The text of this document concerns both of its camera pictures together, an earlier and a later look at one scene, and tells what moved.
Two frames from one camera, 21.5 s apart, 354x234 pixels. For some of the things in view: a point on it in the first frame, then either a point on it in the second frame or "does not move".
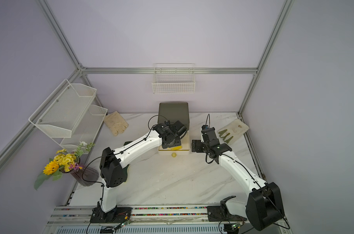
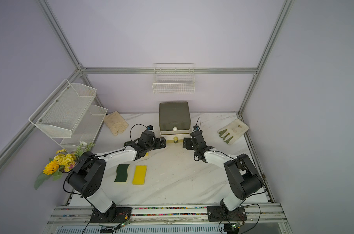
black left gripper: (178, 143) -> (163, 142)
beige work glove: (116, 123) does not move
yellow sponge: (177, 147) -> (140, 174)
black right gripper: (197, 144) -> (187, 143)
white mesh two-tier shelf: (68, 116) does not move
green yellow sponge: (125, 173) does not move
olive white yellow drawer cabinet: (173, 111) does not move
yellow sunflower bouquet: (63, 162) does not move
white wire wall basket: (174, 78) does not move
